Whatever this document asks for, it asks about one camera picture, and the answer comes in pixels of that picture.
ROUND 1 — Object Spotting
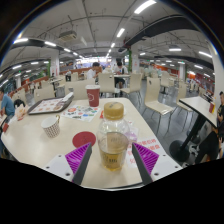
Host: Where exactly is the group of ceiling lights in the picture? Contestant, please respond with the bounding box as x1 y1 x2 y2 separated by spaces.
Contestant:
0 0 214 88

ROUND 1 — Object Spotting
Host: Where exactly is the cream chair back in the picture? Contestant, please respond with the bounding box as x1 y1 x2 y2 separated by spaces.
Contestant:
64 79 96 101
33 86 56 103

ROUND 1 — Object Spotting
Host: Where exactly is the ceiling air conditioner unit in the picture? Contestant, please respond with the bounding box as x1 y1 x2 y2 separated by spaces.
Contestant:
58 30 78 42

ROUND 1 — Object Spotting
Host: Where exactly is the clear plastic bag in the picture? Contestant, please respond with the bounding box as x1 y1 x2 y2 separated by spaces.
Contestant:
124 120 139 144

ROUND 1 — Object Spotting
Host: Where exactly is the colourful printed flyer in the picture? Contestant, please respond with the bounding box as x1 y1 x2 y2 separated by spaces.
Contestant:
60 104 101 123

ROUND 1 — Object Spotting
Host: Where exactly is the food wrapper with fries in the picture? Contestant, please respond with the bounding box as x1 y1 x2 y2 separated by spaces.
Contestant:
13 103 29 122

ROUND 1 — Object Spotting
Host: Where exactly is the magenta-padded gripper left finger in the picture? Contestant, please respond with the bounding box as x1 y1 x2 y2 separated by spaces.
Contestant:
44 142 93 186

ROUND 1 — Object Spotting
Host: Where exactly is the cream pedestal table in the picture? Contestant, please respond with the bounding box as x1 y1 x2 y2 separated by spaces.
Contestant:
169 95 218 163

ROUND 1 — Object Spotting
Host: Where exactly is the flat round red coaster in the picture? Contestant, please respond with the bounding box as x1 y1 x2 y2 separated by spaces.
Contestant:
72 131 97 149

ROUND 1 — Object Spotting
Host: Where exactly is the person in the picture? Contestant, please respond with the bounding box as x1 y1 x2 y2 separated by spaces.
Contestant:
0 87 16 118
114 61 129 88
86 61 102 80
194 91 224 164

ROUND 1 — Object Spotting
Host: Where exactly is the small red box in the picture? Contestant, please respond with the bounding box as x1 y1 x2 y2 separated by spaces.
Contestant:
208 101 216 114

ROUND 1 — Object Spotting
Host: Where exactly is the brown white houndstooth cup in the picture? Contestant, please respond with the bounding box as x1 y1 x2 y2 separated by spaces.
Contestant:
40 114 62 139

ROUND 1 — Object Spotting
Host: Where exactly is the clear bottle with yellow drink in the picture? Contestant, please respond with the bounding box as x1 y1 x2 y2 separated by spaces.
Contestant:
96 101 131 173

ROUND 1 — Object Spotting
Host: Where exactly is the red printed table sticker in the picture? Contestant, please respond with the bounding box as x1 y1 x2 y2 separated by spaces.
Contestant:
125 137 166 168

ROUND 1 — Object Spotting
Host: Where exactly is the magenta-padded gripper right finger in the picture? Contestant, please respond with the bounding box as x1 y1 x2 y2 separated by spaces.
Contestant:
131 142 183 186

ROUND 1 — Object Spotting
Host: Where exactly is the red paper cup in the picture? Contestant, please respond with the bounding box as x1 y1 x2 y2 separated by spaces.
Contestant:
85 84 101 108

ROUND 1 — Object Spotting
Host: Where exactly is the brown food tray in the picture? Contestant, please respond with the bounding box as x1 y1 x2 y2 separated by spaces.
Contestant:
27 94 75 116

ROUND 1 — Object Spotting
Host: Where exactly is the printed paper tray liner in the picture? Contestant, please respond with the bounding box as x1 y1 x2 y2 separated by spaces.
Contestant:
30 97 64 114

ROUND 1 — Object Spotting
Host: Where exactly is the group of cream canteen chairs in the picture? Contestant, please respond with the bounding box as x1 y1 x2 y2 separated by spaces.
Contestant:
6 69 214 134

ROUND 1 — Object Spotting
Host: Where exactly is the white paper napkin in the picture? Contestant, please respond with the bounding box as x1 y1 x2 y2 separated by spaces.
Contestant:
61 92 74 103

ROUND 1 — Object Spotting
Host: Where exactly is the black backpack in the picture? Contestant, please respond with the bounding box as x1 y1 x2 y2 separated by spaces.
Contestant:
13 98 26 108

